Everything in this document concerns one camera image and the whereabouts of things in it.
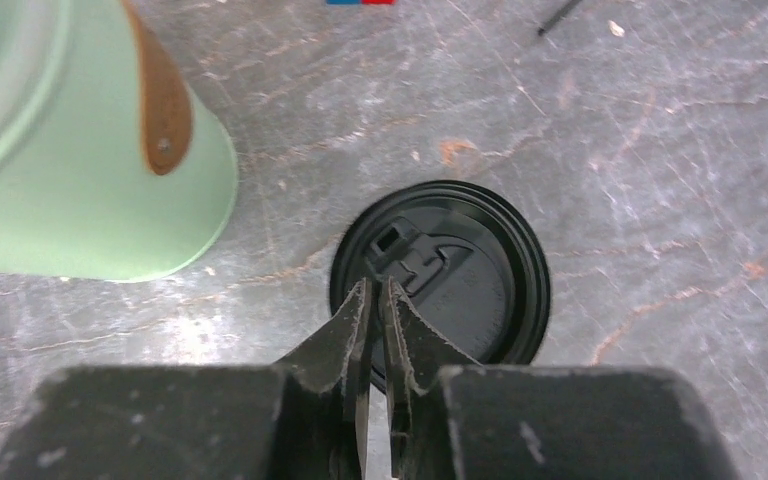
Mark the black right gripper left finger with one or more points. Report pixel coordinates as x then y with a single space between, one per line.
304 416

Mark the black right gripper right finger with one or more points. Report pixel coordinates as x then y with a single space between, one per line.
453 418

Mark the stack of black lids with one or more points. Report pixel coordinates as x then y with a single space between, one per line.
468 260

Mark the green straw holder cup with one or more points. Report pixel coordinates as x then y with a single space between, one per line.
111 167

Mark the red and blue small box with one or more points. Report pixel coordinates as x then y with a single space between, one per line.
360 2

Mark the silver microphone on tripod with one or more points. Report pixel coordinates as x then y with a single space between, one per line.
557 16

